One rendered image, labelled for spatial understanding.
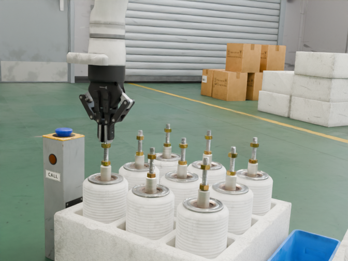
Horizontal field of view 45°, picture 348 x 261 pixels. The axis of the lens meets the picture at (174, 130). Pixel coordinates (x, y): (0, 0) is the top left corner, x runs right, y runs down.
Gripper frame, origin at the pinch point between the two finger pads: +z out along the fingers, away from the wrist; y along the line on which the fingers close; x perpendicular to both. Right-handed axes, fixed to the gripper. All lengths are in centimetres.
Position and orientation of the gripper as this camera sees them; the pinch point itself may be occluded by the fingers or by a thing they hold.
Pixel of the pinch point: (105, 132)
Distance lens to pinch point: 88.0
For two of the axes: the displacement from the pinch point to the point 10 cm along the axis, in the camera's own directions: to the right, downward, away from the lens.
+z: -0.5, 9.8, 1.9
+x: -4.8, 1.5, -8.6
